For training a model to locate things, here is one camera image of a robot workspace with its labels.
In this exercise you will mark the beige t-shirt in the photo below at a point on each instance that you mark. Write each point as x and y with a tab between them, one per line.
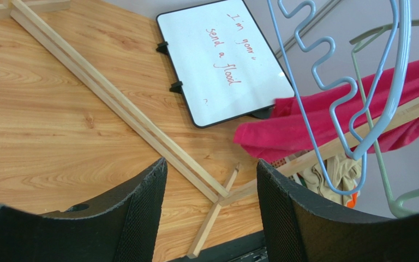
343	173

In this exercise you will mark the magenta t-shirt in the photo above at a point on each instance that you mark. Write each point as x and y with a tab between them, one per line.
285	132

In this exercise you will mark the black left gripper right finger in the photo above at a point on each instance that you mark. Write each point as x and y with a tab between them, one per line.
300	225

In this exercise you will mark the white whiteboard black frame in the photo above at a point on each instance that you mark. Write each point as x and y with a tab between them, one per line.
222	61

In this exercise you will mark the white plastic basket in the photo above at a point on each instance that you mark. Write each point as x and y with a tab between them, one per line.
281	165

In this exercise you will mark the blue hanger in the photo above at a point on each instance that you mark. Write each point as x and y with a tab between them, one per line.
401	26

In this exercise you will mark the mint green hanger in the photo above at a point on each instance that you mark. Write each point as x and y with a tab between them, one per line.
359	43

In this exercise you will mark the wooden clothes rack frame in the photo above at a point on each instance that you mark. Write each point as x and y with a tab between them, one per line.
59	143

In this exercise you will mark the orange t-shirt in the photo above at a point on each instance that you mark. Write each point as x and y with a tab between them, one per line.
351	203

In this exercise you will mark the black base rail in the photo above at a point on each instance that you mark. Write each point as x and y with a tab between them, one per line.
248	248

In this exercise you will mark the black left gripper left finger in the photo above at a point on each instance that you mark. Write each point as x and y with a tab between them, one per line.
120	224

